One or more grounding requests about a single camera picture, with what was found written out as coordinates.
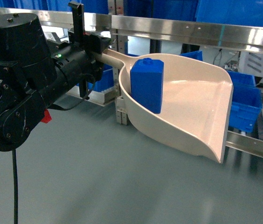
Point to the blue plastic block part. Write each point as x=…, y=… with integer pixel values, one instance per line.
x=147, y=76

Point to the left blue plastic crate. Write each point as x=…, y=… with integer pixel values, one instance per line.
x=106, y=80

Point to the beige plastic dustpan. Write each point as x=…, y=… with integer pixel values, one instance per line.
x=196, y=103

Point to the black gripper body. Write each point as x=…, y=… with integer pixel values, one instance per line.
x=75, y=58

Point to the right blue plastic crate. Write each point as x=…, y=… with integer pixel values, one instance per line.
x=246, y=102

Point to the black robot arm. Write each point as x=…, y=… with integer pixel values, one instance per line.
x=35, y=72

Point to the blue plastic crate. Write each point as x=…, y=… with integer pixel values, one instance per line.
x=106, y=80
x=246, y=102

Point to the white machine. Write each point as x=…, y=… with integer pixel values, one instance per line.
x=251, y=63

